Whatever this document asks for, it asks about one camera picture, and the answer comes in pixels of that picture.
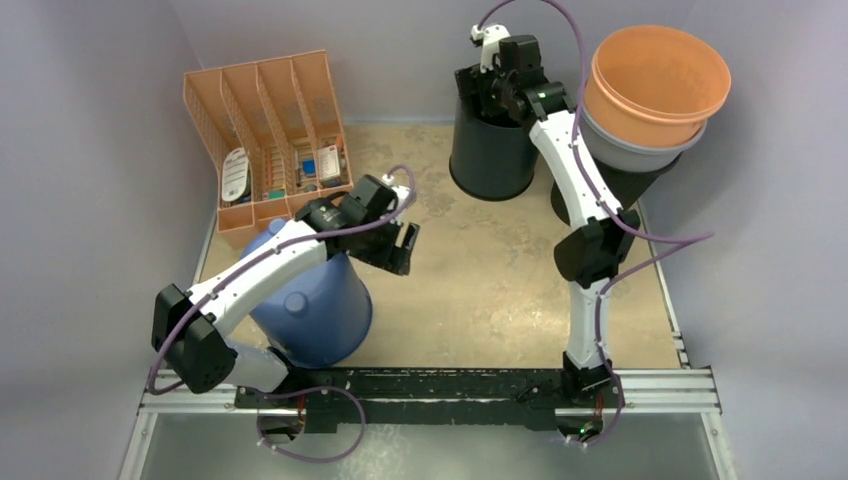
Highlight large blue plastic bucket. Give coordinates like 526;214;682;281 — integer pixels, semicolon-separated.
250;254;373;369

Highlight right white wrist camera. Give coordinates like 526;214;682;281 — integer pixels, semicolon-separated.
470;24;510;73

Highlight orange plastic file organizer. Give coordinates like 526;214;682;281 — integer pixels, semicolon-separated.
183;50;354;249

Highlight black ribbed bin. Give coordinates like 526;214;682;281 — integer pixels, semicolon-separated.
550;153;683;225

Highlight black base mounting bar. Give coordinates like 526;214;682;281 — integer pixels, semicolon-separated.
227;366;626;435

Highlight small boxes in organizer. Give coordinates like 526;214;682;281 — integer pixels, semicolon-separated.
261;143;350;200

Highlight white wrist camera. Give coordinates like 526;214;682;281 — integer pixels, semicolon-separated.
381;173;414;215
470;24;510;73

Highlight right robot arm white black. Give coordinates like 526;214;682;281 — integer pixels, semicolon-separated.
455;25;640;407

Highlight white oval package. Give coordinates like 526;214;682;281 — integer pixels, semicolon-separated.
220;147;251;204

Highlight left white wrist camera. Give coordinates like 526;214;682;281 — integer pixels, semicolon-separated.
381;173;414;215

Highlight grey plastic bucket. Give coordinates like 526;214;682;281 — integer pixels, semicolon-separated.
574;107;707;173

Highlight dark navy cylindrical bin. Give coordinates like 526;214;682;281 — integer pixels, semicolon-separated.
449;96;537;201

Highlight orange plastic bucket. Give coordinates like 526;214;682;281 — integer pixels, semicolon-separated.
584;25;732;148

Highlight aluminium frame rail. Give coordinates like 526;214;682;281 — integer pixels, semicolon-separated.
139;369;723;415

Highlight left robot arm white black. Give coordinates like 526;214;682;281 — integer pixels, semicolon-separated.
146;172;420;409

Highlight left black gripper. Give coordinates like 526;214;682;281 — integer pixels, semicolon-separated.
349;213;415;275

